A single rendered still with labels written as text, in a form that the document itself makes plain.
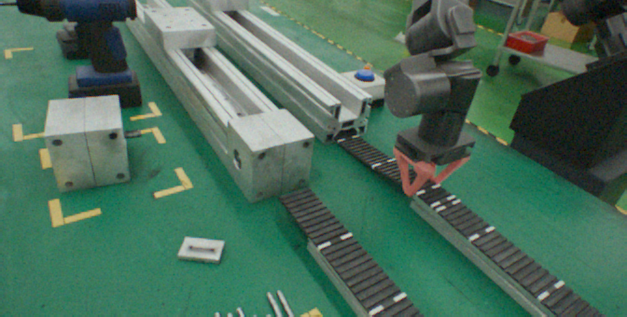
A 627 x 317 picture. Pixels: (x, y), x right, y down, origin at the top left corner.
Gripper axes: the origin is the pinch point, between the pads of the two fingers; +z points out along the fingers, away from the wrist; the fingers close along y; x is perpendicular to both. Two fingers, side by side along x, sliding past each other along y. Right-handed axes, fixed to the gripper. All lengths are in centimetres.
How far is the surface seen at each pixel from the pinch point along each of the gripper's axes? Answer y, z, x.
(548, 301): 1.9, -0.2, 22.2
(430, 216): 1.8, 2.0, 4.5
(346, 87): -2.5, -5.3, -24.5
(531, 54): -273, 54, -127
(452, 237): 2.0, 2.0, 8.9
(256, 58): 5.0, -2.5, -49.0
